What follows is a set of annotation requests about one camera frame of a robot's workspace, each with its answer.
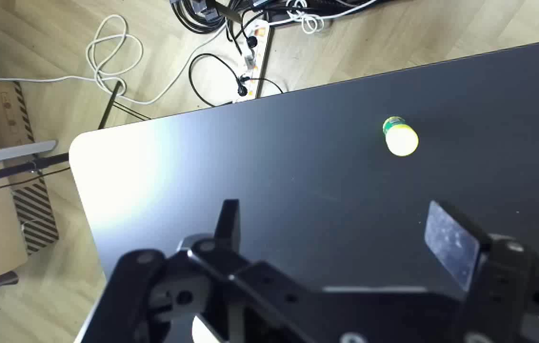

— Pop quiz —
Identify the grey metal bar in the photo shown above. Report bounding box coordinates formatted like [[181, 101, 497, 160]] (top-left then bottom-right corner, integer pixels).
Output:
[[0, 139, 59, 171]]

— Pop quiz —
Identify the black looped floor cable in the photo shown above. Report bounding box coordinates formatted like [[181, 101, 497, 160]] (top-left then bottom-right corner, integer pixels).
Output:
[[186, 51, 287, 108]]

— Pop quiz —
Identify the thin black table leg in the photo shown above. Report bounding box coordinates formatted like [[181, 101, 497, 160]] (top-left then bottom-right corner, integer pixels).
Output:
[[97, 78, 126, 131]]

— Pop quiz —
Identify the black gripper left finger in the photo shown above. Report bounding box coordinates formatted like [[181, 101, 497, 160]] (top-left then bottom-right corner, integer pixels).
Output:
[[211, 198, 244, 255]]

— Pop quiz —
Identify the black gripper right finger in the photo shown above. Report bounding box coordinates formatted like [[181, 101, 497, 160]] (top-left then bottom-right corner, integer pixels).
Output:
[[423, 198, 495, 295]]

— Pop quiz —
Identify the white cable tangle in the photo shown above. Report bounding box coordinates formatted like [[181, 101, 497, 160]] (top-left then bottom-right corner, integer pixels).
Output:
[[280, 0, 379, 36]]

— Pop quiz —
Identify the white power strip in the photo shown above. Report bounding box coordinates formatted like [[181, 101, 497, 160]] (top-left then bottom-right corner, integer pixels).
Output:
[[240, 17, 278, 101]]

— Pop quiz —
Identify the white floor cable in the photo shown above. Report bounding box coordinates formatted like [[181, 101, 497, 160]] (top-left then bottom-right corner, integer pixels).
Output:
[[0, 13, 226, 108]]

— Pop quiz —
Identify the black yellow hazard tape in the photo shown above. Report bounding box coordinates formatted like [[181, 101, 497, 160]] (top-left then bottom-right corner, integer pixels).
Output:
[[7, 80, 63, 257]]

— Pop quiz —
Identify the cream yellow ball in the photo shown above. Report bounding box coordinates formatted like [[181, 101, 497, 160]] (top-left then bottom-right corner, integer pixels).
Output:
[[381, 114, 421, 160]]

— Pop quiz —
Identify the black cable bundle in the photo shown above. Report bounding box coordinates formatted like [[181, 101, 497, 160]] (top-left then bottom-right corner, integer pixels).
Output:
[[167, 0, 234, 36]]

